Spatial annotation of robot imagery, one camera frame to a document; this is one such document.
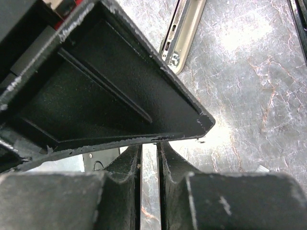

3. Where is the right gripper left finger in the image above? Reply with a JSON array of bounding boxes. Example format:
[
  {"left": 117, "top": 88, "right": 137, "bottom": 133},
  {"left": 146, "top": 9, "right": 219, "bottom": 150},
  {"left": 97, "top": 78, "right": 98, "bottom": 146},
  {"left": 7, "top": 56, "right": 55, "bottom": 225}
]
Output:
[{"left": 0, "top": 145, "right": 142, "bottom": 230}]

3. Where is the silver and black stapler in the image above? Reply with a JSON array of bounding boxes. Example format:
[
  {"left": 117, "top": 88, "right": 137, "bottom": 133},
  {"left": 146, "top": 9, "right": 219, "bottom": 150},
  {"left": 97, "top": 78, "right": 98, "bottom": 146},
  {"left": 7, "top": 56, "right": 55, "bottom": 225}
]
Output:
[{"left": 159, "top": 0, "right": 206, "bottom": 74}]

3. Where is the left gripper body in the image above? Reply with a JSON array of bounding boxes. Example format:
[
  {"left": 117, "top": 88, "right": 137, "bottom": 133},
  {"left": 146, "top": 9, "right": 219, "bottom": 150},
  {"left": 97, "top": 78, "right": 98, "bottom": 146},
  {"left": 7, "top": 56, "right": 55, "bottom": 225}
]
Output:
[{"left": 0, "top": 0, "right": 92, "bottom": 173}]

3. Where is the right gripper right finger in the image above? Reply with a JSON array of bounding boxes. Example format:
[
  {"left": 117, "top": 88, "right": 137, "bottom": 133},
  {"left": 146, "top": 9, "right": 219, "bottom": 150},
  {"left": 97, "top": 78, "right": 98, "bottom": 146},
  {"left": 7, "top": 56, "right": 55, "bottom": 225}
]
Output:
[{"left": 157, "top": 142, "right": 307, "bottom": 230}]

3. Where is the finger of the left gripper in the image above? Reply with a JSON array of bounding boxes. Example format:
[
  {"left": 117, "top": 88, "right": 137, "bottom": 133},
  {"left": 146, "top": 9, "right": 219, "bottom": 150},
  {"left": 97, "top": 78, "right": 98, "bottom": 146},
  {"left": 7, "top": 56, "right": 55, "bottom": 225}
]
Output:
[{"left": 0, "top": 0, "right": 216, "bottom": 154}]

